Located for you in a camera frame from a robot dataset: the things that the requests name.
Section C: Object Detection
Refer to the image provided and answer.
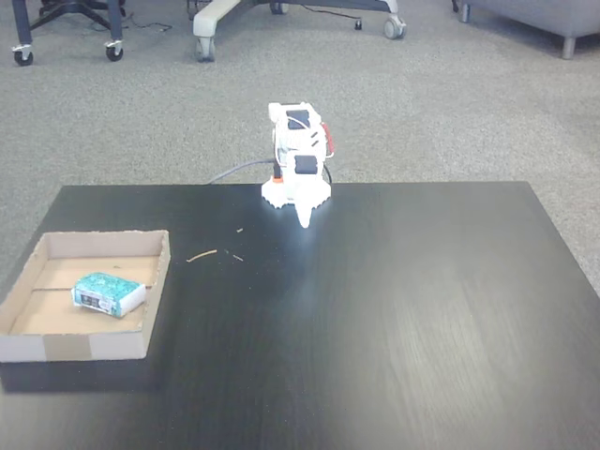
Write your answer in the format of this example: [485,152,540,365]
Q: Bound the green block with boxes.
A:
[70,271,148,320]

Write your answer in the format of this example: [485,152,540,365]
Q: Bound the shallow cardboard box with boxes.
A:
[0,228,173,364]

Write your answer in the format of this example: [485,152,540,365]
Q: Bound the beige wheeled stand base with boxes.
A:
[192,0,408,64]

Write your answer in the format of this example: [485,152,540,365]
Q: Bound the grey sofa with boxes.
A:
[460,0,600,60]

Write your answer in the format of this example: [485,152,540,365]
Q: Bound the black office chair base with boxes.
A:
[38,0,128,32]

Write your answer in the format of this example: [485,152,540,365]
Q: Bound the grey robot power cable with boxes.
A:
[207,158,278,186]

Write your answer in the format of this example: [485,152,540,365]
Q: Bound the black cable with plug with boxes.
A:
[299,2,365,31]

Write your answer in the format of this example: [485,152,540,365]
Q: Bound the thin black floor cable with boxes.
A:
[123,10,174,35]

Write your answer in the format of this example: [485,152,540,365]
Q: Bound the black wheeled table frame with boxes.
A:
[10,0,126,68]

